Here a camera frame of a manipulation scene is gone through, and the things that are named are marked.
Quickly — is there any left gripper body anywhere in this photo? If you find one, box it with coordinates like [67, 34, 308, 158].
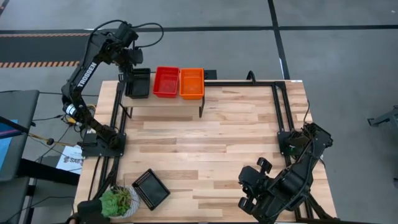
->
[118, 46, 144, 68]

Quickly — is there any grey desk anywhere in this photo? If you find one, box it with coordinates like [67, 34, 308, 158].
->
[0, 90, 40, 183]

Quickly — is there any wooden shelf with black legs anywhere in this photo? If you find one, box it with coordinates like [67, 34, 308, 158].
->
[119, 72, 206, 119]

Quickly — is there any blue flat item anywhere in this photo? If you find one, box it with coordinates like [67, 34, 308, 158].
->
[0, 119, 19, 163]

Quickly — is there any grey stand leg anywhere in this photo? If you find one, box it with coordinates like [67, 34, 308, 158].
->
[367, 105, 398, 135]

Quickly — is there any orange plastic basket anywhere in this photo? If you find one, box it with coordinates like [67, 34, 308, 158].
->
[179, 68, 205, 101]

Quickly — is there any red plastic basket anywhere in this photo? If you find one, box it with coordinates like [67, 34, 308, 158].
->
[152, 65, 181, 99]

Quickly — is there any white printed sheet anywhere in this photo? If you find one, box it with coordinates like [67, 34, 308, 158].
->
[55, 144, 85, 175]

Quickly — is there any black bar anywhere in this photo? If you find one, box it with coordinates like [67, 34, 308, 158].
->
[0, 114, 35, 140]

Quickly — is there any green plant in patterned pot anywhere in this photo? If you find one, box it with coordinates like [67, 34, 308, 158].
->
[98, 185, 142, 219]

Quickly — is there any person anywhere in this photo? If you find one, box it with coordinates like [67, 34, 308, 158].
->
[66, 200, 110, 224]

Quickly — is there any black camera cable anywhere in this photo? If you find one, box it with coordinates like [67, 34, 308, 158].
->
[90, 19, 128, 40]
[132, 22, 165, 50]

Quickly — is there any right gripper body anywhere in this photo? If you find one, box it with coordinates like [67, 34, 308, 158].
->
[238, 166, 281, 203]

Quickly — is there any black plastic basket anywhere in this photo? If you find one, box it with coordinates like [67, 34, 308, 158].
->
[125, 67, 152, 100]
[131, 168, 172, 212]

